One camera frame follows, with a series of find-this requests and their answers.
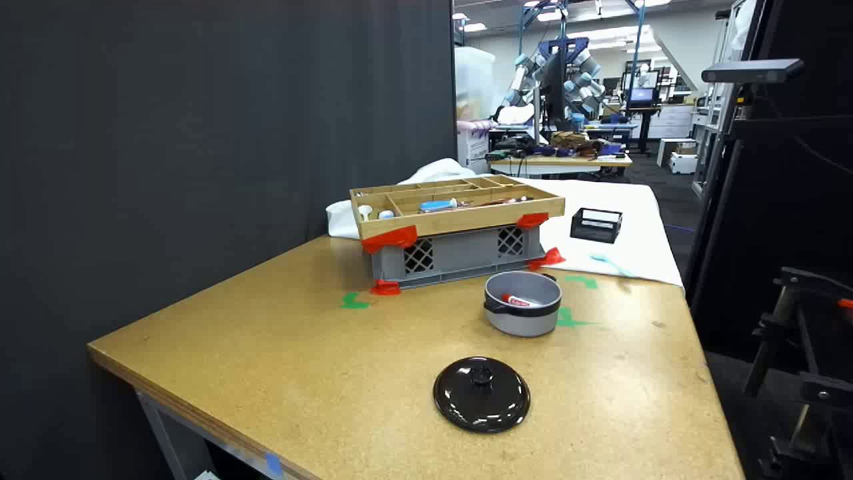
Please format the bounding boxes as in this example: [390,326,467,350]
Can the gray pot with black handles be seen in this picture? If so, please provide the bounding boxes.
[483,268,564,339]

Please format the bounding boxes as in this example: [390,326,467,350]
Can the black round pot lid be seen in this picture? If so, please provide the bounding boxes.
[432,354,534,434]

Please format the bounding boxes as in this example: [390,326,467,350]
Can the gray plastic crate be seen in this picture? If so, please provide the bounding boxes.
[368,222,546,288]

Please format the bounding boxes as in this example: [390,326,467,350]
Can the wooden cutlery tray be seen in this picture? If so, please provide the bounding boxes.
[347,172,568,242]

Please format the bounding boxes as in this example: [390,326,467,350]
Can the red marker pen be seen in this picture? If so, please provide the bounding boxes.
[502,291,544,311]

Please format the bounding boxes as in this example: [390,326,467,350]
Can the background workbench with clutter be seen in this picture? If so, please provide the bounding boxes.
[488,150,635,178]

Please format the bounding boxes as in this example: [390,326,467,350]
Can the white stacked storage bins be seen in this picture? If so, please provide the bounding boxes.
[454,44,499,170]

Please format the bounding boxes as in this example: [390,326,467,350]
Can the small black open box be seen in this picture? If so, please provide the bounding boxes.
[568,206,624,244]

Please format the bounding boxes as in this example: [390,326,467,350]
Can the white cloth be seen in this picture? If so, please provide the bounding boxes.
[322,158,684,288]

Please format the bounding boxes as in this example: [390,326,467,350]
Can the blue background robot rig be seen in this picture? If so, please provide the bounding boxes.
[510,0,651,136]

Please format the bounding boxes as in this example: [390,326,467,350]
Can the black curtain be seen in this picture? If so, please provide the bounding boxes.
[0,0,459,480]

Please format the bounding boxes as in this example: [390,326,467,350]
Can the gray table leg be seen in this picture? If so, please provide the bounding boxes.
[135,390,219,480]

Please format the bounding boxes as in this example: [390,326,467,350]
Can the spoon with blue handle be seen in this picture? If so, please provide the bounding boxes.
[418,194,460,215]

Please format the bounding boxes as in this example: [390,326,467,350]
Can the black camera stand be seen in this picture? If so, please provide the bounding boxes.
[687,80,755,296]

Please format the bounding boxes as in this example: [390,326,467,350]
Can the black bar camera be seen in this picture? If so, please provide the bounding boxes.
[700,55,807,86]

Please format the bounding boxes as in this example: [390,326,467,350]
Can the black metal equipment frame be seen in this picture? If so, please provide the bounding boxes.
[743,264,853,480]

